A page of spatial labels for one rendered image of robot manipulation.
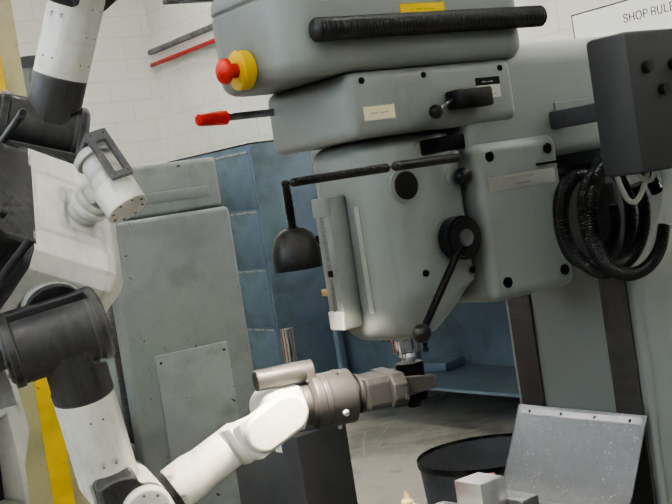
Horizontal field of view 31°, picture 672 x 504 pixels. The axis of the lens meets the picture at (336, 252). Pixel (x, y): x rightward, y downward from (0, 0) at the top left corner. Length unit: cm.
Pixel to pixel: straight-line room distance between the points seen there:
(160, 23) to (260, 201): 309
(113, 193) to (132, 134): 994
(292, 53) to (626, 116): 50
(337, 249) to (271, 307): 736
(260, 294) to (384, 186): 750
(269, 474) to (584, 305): 67
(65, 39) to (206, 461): 71
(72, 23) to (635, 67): 88
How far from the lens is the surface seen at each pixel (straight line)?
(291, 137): 193
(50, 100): 201
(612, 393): 218
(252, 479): 236
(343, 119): 181
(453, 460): 424
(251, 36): 182
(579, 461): 221
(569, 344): 223
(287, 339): 225
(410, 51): 186
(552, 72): 208
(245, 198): 930
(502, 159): 196
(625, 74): 183
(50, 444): 353
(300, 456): 222
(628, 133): 183
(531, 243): 199
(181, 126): 1154
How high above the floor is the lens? 156
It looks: 3 degrees down
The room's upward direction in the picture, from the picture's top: 9 degrees counter-clockwise
